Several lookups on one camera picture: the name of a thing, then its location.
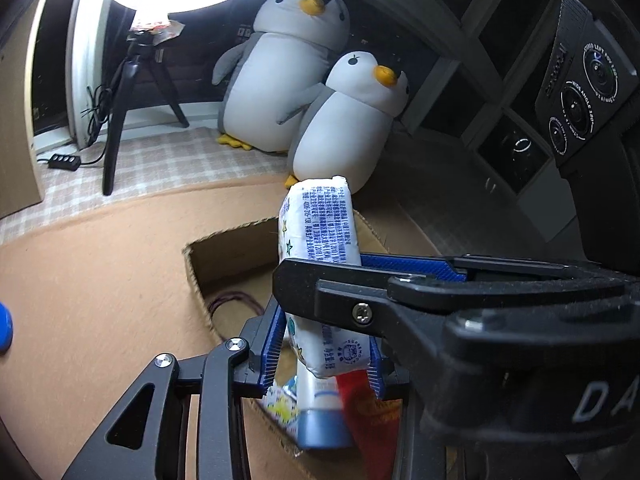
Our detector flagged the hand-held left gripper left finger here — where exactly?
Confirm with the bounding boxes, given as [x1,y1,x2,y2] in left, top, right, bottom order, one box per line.
[60,304,290,480]

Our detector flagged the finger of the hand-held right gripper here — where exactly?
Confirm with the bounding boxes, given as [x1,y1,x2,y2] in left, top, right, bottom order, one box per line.
[360,254,601,283]
[272,258,636,376]

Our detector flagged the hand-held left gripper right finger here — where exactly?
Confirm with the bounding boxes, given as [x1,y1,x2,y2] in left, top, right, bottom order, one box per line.
[366,337,416,480]

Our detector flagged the red fabric bag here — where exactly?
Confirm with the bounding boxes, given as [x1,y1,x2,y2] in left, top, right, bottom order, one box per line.
[335,370,406,480]

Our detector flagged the dark hair ties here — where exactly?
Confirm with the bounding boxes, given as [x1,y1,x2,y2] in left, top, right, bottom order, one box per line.
[207,292,263,331]

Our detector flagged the small patterned white pack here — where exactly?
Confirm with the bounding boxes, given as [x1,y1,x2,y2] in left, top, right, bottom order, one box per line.
[262,385,301,441]

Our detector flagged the white blue-capped sunscreen tube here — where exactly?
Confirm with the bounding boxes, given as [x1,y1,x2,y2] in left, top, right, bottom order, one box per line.
[295,372,356,450]

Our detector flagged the star print tissue pack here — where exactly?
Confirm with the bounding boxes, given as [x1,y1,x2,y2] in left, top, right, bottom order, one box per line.
[277,175,373,378]

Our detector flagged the cardboard box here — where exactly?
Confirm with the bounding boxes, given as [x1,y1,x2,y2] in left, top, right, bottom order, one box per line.
[182,210,436,480]

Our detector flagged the small penguin plush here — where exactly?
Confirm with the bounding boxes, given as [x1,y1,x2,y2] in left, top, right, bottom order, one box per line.
[285,51,408,196]

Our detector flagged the dark panelled cabinet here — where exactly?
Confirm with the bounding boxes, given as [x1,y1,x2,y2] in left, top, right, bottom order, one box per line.
[400,0,601,241]

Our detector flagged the checked bed sheet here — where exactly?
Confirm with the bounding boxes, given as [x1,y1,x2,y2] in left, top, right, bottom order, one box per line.
[0,127,301,246]

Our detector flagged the large penguin plush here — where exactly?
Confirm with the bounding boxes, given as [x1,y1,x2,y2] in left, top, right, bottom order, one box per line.
[212,0,351,153]

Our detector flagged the blue round lid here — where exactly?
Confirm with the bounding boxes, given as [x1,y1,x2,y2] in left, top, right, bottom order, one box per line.
[0,302,13,356]

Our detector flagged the light wood board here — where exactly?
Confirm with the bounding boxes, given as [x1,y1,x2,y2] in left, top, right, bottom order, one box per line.
[0,0,46,218]

